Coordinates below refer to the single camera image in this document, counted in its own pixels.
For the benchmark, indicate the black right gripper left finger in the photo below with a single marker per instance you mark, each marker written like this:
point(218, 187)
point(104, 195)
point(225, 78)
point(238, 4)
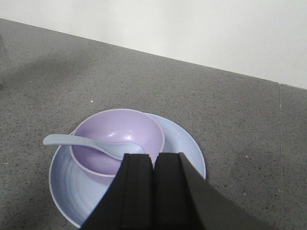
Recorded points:
point(128, 202)

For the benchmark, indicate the light blue plastic spoon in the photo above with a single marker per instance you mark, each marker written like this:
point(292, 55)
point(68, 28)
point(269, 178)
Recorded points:
point(114, 150)

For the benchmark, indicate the light blue plastic plate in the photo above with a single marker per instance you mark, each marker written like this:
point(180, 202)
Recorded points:
point(76, 194)

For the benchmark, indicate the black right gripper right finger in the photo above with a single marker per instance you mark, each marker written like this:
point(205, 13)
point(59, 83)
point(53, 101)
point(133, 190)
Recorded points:
point(184, 200)

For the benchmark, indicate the purple plastic bowl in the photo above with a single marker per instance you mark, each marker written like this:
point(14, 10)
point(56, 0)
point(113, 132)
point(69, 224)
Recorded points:
point(115, 126)

